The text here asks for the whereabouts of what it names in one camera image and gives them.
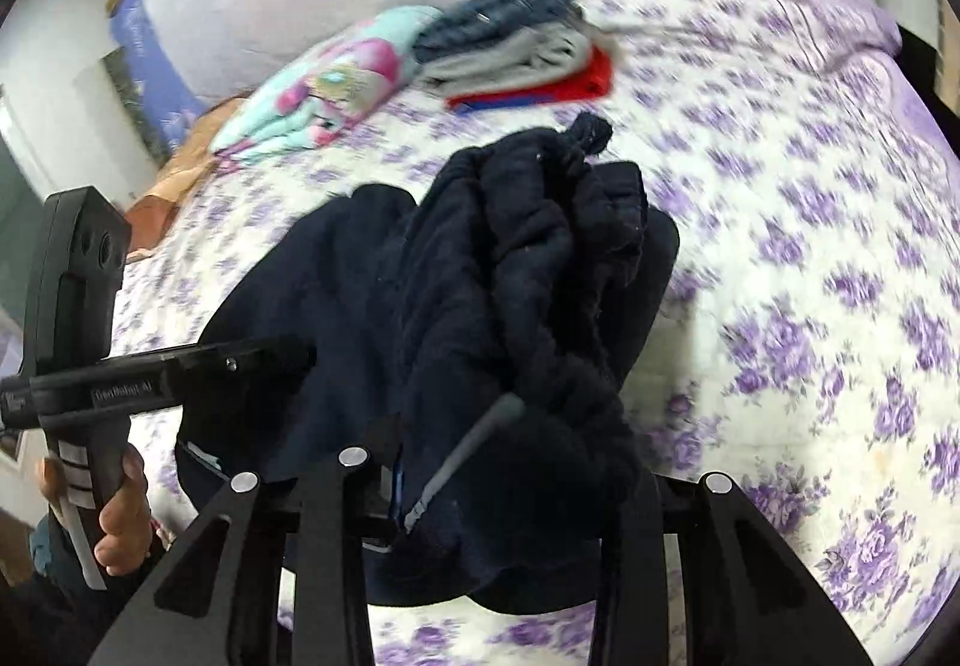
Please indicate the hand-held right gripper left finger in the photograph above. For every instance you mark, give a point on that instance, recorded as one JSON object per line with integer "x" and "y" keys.
{"x": 330, "y": 523}

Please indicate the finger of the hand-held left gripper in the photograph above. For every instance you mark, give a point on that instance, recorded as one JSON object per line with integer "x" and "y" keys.
{"x": 266, "y": 366}

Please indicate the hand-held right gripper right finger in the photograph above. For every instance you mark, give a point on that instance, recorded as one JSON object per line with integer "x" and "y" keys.
{"x": 637, "y": 561}

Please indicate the navy blue pants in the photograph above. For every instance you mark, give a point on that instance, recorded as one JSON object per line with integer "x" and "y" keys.
{"x": 487, "y": 306}

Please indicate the folded grey pants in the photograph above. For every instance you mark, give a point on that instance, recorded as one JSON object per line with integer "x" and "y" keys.
{"x": 510, "y": 62}

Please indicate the person's left hand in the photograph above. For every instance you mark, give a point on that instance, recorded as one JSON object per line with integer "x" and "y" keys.
{"x": 124, "y": 523}

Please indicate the orange brown pillow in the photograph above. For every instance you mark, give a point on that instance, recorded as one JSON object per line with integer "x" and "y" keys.
{"x": 180, "y": 186}

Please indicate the grey mottled board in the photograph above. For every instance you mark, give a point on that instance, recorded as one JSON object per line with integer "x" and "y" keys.
{"x": 131, "y": 103}

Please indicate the blue patterned pillow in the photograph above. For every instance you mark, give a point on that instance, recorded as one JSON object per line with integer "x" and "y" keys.
{"x": 146, "y": 66}

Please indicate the folded teal pink floral blanket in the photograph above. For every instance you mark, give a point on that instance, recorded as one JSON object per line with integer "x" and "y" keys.
{"x": 322, "y": 88}

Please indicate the purple floral bed sheet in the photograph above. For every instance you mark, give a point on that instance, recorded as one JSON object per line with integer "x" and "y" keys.
{"x": 787, "y": 261}

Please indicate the folded red garment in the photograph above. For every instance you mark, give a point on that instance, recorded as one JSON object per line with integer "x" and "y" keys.
{"x": 585, "y": 82}

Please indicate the folded blue jeans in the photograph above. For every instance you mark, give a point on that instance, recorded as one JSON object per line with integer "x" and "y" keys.
{"x": 510, "y": 6}

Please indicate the dark bed frame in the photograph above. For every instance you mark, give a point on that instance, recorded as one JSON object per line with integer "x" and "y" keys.
{"x": 926, "y": 81}

